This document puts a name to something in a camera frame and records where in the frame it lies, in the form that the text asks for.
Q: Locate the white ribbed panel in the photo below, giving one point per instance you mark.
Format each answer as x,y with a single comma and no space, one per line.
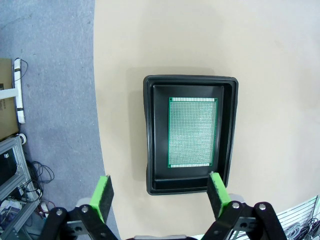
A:
300,215

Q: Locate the black ESD tray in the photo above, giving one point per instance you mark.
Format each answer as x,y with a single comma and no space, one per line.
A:
160,130

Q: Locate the aluminium profile frame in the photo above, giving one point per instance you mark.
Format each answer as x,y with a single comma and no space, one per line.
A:
15,150

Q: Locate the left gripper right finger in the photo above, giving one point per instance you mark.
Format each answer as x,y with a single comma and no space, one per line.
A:
220,195

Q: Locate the flat brown cardboard sheet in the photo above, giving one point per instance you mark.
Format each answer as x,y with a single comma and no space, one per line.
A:
6,117

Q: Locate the green perforated circuit board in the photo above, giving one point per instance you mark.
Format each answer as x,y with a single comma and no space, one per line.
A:
192,132

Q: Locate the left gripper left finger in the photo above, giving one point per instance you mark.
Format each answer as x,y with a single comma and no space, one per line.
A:
101,197

